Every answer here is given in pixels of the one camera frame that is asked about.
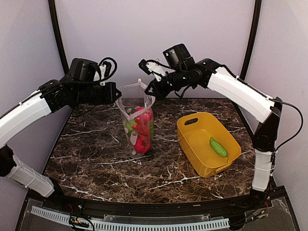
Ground yellow plastic basket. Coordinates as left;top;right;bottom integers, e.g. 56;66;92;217
177;112;241;178

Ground clear zip top bag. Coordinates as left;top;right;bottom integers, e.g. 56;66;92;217
116;78;155;158

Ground left black frame post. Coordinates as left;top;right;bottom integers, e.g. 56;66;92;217
48;0;69;74

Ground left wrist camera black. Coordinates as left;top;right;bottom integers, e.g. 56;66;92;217
68;57;118;87

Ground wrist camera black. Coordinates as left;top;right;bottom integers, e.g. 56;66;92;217
68;57;118;87
138;43;195;81

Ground black front rail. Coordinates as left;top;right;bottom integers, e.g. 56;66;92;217
43;195;265;218

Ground grey slotted cable duct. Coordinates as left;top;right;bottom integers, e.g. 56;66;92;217
30;206;230;231

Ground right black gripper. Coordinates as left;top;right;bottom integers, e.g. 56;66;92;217
145;67;189;100

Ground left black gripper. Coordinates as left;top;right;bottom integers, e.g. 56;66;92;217
74;81;121;104

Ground black frame post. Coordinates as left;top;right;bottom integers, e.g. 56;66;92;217
240;0;262;80
48;0;69;74

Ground green bitter gourd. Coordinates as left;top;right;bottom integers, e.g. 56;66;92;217
210;137;228;158

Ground red chili pepper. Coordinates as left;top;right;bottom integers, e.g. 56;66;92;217
132;124;150;136

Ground green apple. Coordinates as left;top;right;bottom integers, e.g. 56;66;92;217
123;120;135;132

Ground right black frame post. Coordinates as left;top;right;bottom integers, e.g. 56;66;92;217
240;0;262;80

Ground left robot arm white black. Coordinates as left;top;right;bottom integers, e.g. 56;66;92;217
0;81;122;210

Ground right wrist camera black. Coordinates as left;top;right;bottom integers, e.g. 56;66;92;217
138;43;195;81

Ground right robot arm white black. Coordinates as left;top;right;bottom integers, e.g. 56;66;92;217
139;58;285;209

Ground red pomegranate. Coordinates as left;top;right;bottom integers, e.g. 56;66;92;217
134;108;153;124

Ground red tomato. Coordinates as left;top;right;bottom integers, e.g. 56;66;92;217
134;136;151;154

